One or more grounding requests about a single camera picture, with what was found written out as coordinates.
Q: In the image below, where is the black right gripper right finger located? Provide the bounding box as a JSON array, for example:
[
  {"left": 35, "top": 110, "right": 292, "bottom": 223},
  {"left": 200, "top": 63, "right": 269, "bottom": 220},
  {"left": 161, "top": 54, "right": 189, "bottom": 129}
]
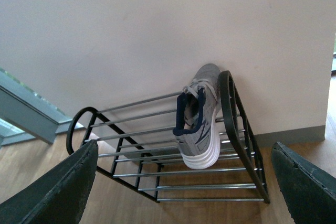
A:
[{"left": 271, "top": 142, "right": 335, "bottom": 223}]

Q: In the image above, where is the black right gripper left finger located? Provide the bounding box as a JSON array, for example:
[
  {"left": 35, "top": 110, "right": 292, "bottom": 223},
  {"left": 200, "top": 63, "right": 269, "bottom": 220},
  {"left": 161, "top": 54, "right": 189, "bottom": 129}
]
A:
[{"left": 1, "top": 142, "right": 98, "bottom": 223}]

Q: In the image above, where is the grey sneaker white sole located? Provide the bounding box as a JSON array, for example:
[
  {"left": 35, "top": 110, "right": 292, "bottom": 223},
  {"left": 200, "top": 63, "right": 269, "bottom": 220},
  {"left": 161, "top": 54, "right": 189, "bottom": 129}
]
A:
[{"left": 173, "top": 63, "right": 221, "bottom": 169}]

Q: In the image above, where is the black metal shoe rack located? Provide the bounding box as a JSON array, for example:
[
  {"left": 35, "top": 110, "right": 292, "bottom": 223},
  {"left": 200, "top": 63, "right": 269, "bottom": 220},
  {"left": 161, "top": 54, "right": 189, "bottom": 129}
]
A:
[{"left": 66, "top": 71, "right": 270, "bottom": 204}]

